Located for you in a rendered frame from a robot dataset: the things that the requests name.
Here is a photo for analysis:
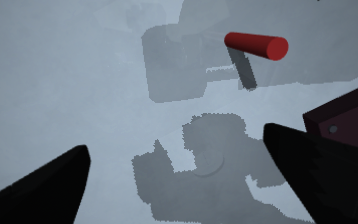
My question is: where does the red peg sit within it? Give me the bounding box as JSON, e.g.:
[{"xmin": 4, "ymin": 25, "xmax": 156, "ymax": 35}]
[{"xmin": 224, "ymin": 32, "xmax": 289, "ymax": 61}]

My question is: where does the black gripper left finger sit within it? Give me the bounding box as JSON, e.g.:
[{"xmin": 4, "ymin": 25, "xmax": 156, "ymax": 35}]
[{"xmin": 0, "ymin": 144, "xmax": 91, "ymax": 224}]

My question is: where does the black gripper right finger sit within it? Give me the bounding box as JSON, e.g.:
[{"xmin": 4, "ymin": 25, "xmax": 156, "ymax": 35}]
[{"xmin": 263, "ymin": 123, "xmax": 358, "ymax": 224}]

